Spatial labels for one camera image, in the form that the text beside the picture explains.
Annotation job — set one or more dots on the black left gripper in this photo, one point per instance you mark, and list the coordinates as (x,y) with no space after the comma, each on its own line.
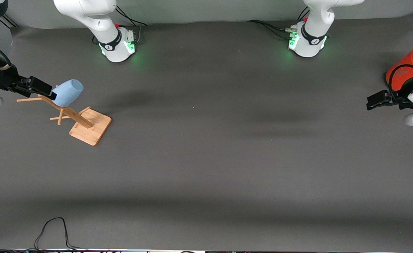
(397,98)

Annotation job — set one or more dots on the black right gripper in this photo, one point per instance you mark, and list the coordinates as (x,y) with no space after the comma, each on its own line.
(5,80)

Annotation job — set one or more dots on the light blue cup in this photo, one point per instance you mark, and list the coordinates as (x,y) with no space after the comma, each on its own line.
(67,93)

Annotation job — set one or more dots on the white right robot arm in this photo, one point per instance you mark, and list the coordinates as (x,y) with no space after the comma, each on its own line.
(97,21)

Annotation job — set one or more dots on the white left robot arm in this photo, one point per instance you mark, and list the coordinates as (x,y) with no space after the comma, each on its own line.
(315,21)

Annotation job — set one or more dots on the orange can with grey lid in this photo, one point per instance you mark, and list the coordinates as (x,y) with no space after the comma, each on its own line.
(403,75)

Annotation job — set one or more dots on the beige tape tag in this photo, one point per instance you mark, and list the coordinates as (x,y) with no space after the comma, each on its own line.
(5,66)

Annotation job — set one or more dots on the wooden mug tree stand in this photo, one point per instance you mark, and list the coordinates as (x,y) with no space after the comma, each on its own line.
(90,131)

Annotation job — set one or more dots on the dark grey table mat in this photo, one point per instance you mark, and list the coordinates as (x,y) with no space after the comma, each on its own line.
(206,175)

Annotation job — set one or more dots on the aluminium frame rail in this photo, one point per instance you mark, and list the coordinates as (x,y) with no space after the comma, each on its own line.
(10,23)

